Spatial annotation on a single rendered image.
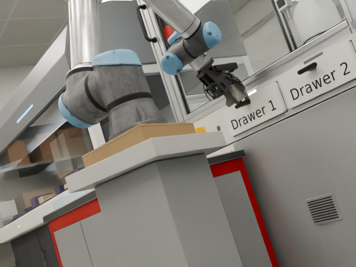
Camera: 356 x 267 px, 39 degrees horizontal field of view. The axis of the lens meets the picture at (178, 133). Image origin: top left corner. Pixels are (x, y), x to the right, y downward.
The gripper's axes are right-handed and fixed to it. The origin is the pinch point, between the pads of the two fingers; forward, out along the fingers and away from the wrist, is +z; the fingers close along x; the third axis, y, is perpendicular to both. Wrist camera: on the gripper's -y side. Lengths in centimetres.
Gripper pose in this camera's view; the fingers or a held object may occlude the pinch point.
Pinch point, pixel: (245, 100)
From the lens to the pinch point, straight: 184.6
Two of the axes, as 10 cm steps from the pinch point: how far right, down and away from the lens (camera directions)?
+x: 5.4, -3.0, -7.8
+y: -4.7, 6.7, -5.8
